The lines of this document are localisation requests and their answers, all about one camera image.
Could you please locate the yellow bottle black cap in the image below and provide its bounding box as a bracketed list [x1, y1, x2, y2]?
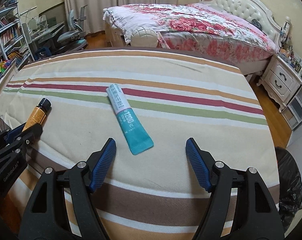
[23, 98, 52, 131]

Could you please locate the teal white tube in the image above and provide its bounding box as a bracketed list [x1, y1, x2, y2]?
[106, 83, 154, 155]

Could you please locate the black trash bag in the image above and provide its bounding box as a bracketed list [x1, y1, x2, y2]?
[275, 147, 302, 231]

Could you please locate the white bed footboard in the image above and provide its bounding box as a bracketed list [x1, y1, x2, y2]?
[0, 59, 18, 93]

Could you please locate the white bookshelf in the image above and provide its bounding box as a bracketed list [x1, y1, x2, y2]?
[0, 0, 33, 69]

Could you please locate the grey study desk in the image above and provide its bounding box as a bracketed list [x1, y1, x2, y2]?
[22, 22, 65, 61]

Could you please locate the grey desk chair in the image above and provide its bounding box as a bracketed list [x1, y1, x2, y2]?
[57, 5, 88, 54]

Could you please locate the plastic drawer unit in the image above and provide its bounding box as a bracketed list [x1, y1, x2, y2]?
[281, 85, 302, 131]

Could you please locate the white nightstand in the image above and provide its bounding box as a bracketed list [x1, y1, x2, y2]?
[256, 54, 302, 113]

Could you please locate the striped bed sheet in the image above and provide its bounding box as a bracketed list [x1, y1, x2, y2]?
[0, 49, 280, 239]

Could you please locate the floral quilt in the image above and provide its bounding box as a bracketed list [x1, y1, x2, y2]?
[103, 3, 279, 63]

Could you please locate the white tufted headboard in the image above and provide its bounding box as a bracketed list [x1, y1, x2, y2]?
[200, 0, 291, 43]

